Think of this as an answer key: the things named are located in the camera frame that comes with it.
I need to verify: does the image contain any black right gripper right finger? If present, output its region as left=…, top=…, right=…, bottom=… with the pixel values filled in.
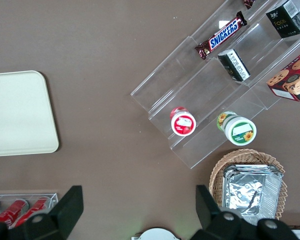
left=189, top=184, right=300, bottom=240

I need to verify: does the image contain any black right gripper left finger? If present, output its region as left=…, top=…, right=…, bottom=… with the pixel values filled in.
left=0, top=185, right=84, bottom=240

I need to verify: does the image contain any light wicker basket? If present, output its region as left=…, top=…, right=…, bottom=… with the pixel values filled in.
left=208, top=149, right=289, bottom=221

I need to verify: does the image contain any cream plastic tray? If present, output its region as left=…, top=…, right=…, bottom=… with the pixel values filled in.
left=0, top=70, right=60, bottom=158

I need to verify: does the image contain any clear bin with red cans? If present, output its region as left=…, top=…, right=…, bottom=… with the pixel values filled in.
left=0, top=191, right=60, bottom=230

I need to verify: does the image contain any green sunflower lidded cup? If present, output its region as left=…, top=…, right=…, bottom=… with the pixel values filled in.
left=216, top=111, right=257, bottom=147

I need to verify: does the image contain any red lidded yogurt cup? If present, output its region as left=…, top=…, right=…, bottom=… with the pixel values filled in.
left=169, top=106, right=197, bottom=137

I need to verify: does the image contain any clear acrylic tiered shelf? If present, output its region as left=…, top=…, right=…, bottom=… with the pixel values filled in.
left=130, top=0, right=300, bottom=170

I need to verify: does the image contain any black box white label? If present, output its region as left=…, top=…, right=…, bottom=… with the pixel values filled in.
left=217, top=48, right=251, bottom=83

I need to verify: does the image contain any red chocolate chip cookie box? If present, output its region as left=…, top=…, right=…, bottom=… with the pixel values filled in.
left=266, top=48, right=300, bottom=103

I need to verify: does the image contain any black box gold lettering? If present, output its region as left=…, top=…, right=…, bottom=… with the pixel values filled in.
left=265, top=0, right=300, bottom=39

